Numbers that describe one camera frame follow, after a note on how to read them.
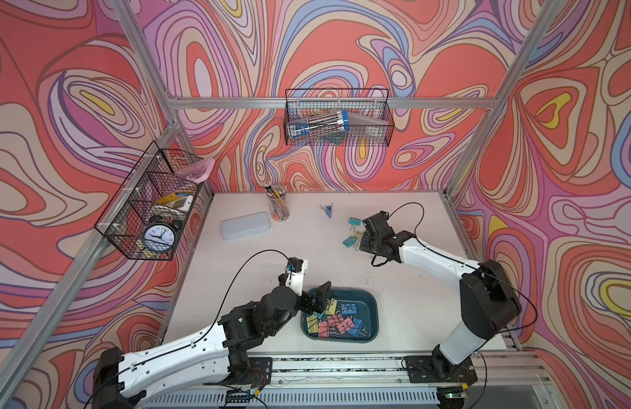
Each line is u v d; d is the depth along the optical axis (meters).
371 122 0.82
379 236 0.70
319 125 0.79
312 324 0.80
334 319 0.81
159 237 0.68
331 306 0.84
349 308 0.82
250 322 0.54
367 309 0.84
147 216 0.75
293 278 0.62
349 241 1.01
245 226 1.09
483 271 0.48
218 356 0.50
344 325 0.77
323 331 0.79
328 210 1.09
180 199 0.75
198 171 0.86
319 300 0.62
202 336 0.49
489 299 0.46
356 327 0.80
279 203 1.02
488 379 0.70
